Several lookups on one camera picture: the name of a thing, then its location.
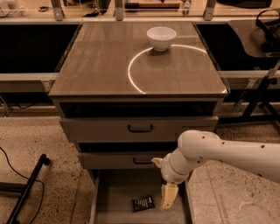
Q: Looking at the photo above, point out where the middle drawer with handle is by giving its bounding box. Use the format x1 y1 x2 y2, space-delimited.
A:
77 152 166 170

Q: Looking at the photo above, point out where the open bottom drawer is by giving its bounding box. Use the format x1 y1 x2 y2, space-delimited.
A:
89 169 194 224

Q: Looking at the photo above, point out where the wooden drawer cabinet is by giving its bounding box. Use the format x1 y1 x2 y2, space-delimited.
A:
48 20 229 224

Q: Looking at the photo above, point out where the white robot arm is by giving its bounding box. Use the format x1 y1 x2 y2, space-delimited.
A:
151 129 280 210

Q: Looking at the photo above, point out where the white ceramic bowl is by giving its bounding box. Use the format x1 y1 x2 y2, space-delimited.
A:
146 26 177 52

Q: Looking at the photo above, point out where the black metal stand leg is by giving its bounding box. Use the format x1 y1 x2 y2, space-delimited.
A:
0 154 51 224

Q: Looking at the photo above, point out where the top drawer with handle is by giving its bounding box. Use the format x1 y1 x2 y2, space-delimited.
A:
60 116 218 143

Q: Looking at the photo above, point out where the dark rxbar chocolate bar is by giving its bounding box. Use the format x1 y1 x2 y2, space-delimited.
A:
132 196 155 212

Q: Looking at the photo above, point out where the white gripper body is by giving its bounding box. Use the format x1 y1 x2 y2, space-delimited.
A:
160 153 189 185

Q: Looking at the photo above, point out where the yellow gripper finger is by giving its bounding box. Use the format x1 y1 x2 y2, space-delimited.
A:
160 183 179 210
151 157 163 168

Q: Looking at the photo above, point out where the drawer with handle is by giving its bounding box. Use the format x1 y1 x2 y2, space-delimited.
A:
77 152 166 170
60 116 218 143

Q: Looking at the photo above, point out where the black floor cable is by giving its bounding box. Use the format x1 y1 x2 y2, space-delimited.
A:
0 146 46 224

